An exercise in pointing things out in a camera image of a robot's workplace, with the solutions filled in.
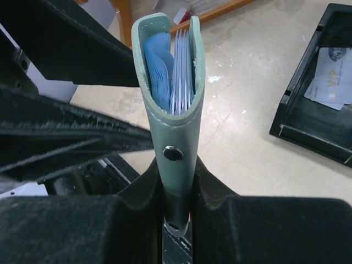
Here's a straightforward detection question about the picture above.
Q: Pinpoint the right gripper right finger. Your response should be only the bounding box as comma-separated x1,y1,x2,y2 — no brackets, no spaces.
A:
191,160,351,263

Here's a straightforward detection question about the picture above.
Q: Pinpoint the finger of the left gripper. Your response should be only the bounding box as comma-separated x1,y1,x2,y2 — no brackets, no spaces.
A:
1,1,139,87
1,84,153,182

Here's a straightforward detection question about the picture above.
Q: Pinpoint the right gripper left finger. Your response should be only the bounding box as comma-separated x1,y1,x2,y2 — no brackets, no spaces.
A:
1,162,162,263

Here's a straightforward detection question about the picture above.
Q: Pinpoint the mint green card holder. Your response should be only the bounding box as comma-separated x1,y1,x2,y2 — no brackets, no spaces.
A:
131,13,206,237

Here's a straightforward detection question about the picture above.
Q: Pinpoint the silver VIP card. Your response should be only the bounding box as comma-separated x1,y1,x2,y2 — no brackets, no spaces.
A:
304,47,351,111

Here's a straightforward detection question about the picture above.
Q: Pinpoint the orange wooden rack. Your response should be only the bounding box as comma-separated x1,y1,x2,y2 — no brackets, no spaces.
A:
110,0,253,48

